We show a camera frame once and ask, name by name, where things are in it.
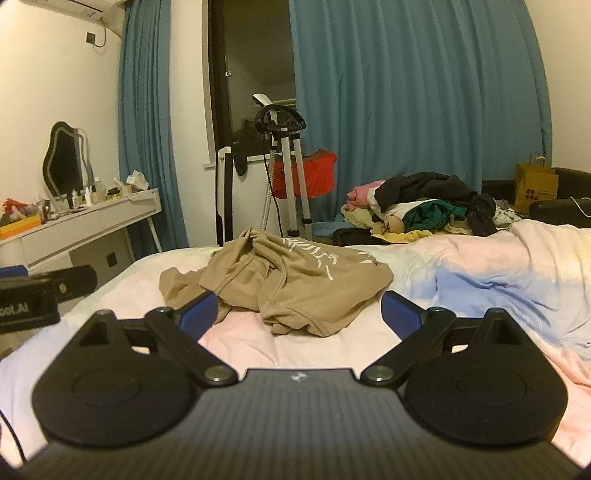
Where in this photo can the white cabinet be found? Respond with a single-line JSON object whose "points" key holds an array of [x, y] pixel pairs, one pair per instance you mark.
{"points": [[249, 198]]}

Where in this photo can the green garment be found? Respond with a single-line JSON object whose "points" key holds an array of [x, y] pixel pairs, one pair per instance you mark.
{"points": [[434, 212]]}

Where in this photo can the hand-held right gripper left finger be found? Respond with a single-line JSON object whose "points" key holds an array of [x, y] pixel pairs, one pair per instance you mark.
{"points": [[203, 311]]}

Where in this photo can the tissue box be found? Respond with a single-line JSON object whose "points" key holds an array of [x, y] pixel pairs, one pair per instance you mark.
{"points": [[136, 181]]}

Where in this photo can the orange tray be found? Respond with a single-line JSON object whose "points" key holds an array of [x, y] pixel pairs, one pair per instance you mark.
{"points": [[21, 228]]}

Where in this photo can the red cloth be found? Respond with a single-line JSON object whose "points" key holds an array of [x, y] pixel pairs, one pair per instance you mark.
{"points": [[318, 175]]}

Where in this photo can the black garment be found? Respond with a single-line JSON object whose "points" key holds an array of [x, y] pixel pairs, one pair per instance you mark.
{"points": [[429, 184]]}

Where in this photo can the white dressing table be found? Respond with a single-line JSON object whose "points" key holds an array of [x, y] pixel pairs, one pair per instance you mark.
{"points": [[92, 221]]}

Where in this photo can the yellow towel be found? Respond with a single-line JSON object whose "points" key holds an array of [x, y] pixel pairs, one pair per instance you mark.
{"points": [[401, 236]]}

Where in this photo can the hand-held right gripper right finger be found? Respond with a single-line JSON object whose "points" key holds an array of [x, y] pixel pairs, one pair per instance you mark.
{"points": [[399, 316]]}

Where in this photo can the black leather sofa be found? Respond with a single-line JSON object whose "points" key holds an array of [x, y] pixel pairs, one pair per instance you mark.
{"points": [[572, 182]]}

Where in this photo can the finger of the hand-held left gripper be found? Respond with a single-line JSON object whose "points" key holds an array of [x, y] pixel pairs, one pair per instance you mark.
{"points": [[76, 282]]}

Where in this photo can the pastel tie-dye blanket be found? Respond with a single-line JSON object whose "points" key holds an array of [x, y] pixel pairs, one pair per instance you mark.
{"points": [[485, 286]]}

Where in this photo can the white patterned cloth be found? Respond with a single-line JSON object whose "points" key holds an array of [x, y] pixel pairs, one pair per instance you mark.
{"points": [[508, 212]]}

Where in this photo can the pink garment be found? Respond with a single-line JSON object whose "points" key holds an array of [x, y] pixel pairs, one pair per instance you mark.
{"points": [[362, 194]]}

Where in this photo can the row of cosmetic bottles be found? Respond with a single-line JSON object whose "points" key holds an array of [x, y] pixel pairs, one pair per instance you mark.
{"points": [[92, 194]]}

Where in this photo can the yellow paper bag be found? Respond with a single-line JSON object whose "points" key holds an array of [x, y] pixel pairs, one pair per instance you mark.
{"points": [[535, 189]]}

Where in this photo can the wavy mirror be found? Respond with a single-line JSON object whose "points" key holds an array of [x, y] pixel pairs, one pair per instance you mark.
{"points": [[64, 161]]}

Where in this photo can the narrow blue curtain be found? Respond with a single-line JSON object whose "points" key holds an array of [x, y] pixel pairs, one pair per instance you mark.
{"points": [[147, 115]]}

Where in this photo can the black bag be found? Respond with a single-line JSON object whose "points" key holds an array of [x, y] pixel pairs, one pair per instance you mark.
{"points": [[351, 236]]}

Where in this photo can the garment steamer stand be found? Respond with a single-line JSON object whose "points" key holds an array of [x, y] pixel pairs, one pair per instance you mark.
{"points": [[291, 175]]}

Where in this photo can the tan t-shirt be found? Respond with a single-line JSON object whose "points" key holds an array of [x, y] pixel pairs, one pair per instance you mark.
{"points": [[295, 277]]}

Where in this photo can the black wall socket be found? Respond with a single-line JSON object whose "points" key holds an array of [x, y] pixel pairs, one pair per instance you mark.
{"points": [[92, 38]]}

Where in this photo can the white air conditioner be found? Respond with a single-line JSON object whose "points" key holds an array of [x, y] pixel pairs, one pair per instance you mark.
{"points": [[69, 8]]}

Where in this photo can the black leather cushion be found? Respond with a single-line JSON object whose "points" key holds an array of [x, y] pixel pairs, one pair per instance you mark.
{"points": [[554, 210]]}

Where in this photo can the wide blue curtain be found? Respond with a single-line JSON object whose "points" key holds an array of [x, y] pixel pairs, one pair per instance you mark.
{"points": [[415, 92]]}

